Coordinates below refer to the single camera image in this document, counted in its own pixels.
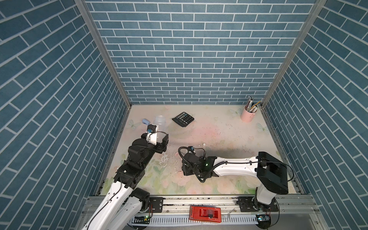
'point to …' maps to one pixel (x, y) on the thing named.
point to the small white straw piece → (204, 144)
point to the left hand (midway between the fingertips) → (164, 133)
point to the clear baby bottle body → (161, 120)
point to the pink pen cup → (247, 116)
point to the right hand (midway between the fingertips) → (184, 169)
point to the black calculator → (183, 119)
